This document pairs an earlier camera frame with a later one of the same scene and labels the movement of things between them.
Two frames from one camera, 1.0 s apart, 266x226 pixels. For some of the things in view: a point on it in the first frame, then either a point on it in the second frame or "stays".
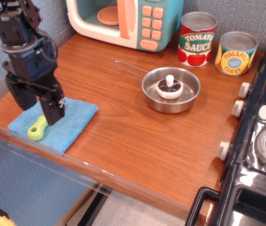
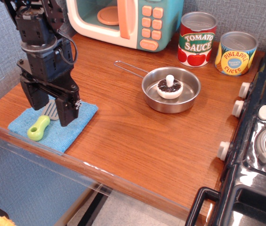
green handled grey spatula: x=35 y=132 stays
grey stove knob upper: x=244 y=89 stays
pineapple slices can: x=236 y=53 stays
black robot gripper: x=36 y=68 -> x=51 y=69
